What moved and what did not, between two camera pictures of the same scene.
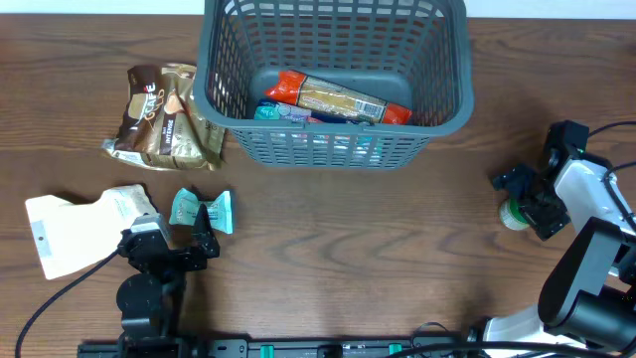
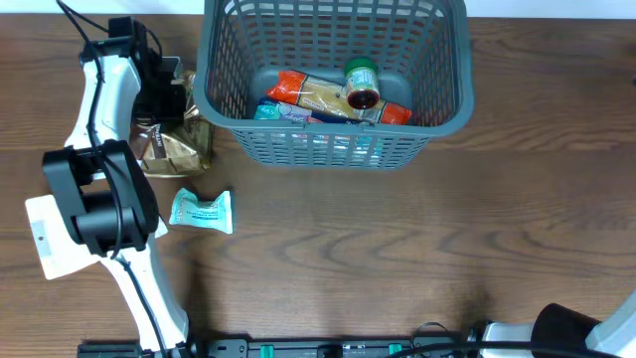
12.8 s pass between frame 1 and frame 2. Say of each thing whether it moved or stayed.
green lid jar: moved
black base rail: stayed
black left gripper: moved
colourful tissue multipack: stayed
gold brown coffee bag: stayed
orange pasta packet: stayed
